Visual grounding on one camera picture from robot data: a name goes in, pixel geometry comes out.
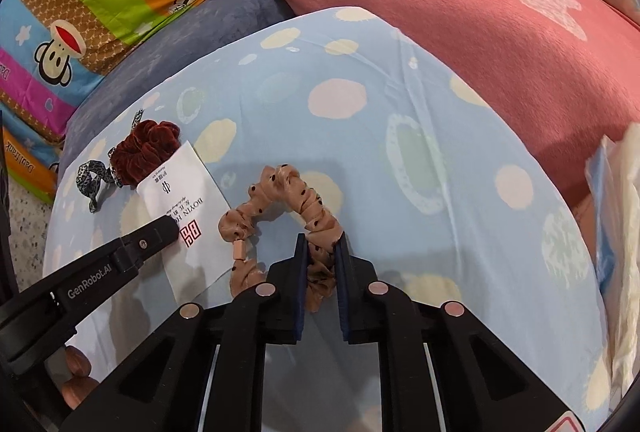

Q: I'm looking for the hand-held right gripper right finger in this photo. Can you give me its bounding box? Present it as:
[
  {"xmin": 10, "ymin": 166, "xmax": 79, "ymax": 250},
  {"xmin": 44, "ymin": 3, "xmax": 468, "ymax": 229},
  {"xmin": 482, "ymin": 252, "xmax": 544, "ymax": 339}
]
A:
[{"xmin": 334, "ymin": 232, "xmax": 581, "ymax": 432}]

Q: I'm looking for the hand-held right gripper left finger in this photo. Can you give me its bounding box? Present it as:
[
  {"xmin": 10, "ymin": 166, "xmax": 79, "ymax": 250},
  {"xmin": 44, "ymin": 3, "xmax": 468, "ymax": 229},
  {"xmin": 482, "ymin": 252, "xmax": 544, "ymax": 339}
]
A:
[{"xmin": 60, "ymin": 232, "xmax": 310, "ymax": 432}]

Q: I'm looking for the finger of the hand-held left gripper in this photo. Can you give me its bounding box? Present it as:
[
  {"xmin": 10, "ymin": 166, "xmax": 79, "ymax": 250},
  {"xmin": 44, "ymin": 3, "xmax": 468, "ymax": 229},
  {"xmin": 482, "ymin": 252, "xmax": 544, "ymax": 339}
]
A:
[{"xmin": 112, "ymin": 216, "xmax": 180, "ymax": 276}]

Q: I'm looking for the white paper packet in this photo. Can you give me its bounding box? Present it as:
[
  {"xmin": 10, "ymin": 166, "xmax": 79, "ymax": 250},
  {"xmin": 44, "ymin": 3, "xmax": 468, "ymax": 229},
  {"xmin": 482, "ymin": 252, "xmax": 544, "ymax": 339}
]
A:
[{"xmin": 136, "ymin": 139, "xmax": 251, "ymax": 301}]

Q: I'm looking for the peach dotted scrunchie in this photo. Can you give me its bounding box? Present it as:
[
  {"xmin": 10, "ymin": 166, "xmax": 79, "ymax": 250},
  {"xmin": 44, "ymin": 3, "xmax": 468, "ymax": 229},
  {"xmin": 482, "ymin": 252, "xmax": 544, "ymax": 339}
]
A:
[{"xmin": 218, "ymin": 163, "xmax": 346, "ymax": 313}]

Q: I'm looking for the person's left hand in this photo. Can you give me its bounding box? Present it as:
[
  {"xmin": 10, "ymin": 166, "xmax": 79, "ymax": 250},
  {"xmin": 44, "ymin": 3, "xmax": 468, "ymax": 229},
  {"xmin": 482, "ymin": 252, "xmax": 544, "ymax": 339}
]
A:
[{"xmin": 61, "ymin": 346, "xmax": 101, "ymax": 411}]

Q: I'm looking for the dark red velvet scrunchie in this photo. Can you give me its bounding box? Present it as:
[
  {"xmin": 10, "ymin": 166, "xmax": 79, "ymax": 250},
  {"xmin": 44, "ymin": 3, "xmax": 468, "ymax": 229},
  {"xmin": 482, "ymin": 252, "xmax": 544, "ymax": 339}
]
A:
[{"xmin": 109, "ymin": 119, "xmax": 182, "ymax": 188}]

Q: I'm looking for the light blue dotted tablecloth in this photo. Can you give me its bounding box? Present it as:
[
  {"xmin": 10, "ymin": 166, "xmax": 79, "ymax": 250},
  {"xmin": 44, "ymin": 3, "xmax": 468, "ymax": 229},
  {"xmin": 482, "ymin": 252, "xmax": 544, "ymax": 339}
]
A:
[{"xmin": 42, "ymin": 6, "xmax": 613, "ymax": 432}]

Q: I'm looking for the blue-grey cushion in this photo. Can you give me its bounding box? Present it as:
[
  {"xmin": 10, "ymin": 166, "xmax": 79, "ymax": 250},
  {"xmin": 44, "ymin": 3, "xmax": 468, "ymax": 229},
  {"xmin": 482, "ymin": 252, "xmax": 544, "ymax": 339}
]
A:
[{"xmin": 60, "ymin": 0, "xmax": 296, "ymax": 168}]

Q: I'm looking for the white plastic bag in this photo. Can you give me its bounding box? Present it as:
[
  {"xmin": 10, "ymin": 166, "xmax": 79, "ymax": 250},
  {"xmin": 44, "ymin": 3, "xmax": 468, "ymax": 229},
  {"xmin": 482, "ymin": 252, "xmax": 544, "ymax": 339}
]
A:
[{"xmin": 584, "ymin": 122, "xmax": 640, "ymax": 413}]

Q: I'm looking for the pink blanket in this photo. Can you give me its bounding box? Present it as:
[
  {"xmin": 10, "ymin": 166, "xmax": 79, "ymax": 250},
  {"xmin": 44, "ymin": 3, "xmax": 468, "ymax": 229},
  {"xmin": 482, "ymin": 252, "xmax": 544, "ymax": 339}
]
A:
[{"xmin": 202, "ymin": 0, "xmax": 640, "ymax": 213}]

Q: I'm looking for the black white patterned hair tie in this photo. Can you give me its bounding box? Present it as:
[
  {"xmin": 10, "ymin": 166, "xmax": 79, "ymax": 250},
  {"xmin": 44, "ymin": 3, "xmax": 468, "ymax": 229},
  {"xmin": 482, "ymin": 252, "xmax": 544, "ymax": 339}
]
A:
[{"xmin": 76, "ymin": 109, "xmax": 146, "ymax": 214}]

